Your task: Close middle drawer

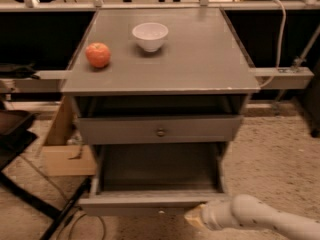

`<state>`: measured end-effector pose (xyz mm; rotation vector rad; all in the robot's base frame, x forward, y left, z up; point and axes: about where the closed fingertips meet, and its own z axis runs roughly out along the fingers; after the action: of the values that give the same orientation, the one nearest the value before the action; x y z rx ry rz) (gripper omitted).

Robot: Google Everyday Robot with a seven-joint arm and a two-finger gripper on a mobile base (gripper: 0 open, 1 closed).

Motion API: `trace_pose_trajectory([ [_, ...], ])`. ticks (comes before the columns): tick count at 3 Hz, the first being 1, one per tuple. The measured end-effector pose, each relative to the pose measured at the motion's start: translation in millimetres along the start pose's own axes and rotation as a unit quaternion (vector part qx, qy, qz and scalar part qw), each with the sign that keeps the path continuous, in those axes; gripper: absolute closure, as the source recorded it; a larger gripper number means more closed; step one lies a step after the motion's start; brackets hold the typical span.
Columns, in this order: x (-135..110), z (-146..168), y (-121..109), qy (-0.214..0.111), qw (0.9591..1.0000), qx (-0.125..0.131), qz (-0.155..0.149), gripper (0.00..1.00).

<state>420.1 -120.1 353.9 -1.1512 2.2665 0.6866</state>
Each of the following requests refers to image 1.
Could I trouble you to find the grey drawer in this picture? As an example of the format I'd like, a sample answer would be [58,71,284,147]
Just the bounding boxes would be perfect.
[78,115,243,145]
[79,142,228,216]

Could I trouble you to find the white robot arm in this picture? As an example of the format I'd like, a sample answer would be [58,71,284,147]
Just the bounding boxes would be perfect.
[184,194,320,240]

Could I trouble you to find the grey top drawer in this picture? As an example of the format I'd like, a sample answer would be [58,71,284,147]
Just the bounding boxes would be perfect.
[78,115,243,145]

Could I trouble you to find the grey drawer cabinet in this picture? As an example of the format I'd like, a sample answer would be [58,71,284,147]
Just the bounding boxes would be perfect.
[60,7,261,158]

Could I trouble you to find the cardboard box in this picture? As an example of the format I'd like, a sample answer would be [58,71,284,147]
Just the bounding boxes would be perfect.
[40,97,97,176]

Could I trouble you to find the white bowl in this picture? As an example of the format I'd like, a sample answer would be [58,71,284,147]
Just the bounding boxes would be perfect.
[132,22,169,52]

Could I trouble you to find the red apple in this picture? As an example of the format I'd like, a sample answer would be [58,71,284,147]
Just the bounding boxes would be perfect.
[85,43,111,68]

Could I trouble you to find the black floor cable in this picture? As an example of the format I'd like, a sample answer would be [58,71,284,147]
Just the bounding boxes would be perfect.
[19,155,108,240]

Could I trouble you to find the black stand frame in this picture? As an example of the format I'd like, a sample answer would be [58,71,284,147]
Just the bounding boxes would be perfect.
[0,109,91,240]

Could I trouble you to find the white cable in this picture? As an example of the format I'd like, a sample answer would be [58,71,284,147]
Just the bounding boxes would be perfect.
[259,0,287,89]

